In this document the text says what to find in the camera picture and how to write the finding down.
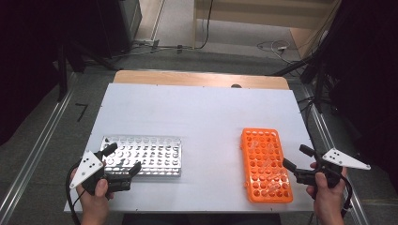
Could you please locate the person's right hand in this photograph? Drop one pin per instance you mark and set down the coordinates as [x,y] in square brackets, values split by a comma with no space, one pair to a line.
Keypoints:
[328,200]

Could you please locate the black tripod stand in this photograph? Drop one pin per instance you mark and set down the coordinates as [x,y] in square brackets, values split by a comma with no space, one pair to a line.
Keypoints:
[319,84]
[62,78]

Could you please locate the dark curtain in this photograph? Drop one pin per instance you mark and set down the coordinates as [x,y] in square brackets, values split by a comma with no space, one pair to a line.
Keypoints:
[25,62]
[369,78]

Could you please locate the white work board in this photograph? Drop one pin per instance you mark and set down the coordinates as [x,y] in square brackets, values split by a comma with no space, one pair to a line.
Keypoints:
[194,118]

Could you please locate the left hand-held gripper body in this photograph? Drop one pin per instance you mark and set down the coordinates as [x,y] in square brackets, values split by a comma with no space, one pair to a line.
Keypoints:
[86,168]

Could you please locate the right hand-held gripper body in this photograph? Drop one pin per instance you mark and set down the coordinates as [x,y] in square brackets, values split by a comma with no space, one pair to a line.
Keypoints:
[344,160]

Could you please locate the black cabinet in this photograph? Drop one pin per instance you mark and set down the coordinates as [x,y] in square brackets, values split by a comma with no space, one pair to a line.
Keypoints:
[119,25]

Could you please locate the orange plastic test tube rack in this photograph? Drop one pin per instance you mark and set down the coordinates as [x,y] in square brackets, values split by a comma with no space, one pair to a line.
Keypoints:
[247,190]

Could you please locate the silver metal test tube rack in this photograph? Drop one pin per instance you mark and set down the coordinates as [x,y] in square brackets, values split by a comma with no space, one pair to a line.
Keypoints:
[156,156]

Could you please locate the person's left hand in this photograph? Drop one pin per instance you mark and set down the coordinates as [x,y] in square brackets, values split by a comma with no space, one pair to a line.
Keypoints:
[94,204]

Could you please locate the aluminium floor rail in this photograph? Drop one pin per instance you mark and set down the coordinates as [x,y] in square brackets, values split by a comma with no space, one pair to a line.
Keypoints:
[33,153]
[324,131]

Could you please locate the light wooden shelf unit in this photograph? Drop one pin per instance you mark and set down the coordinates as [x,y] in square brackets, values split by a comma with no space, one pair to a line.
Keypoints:
[250,18]

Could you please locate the wooden table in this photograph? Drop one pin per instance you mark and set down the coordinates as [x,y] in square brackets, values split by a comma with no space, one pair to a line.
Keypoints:
[187,78]

